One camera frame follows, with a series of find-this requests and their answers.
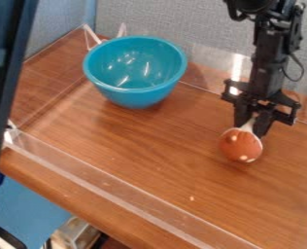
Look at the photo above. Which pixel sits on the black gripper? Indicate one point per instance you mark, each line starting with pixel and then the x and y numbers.
pixel 259 96

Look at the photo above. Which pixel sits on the brown toy mushroom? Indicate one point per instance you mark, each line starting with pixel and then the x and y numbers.
pixel 239 144

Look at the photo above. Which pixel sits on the blue object at left edge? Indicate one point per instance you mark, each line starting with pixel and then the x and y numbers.
pixel 17 20

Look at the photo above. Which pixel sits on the clutter under the table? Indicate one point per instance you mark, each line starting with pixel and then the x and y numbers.
pixel 74 235

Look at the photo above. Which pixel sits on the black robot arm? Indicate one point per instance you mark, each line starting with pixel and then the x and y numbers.
pixel 276 38

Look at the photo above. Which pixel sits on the blue bowl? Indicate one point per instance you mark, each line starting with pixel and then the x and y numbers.
pixel 135 70

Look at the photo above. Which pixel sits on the clear acrylic barrier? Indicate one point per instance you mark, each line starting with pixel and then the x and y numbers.
pixel 141 172

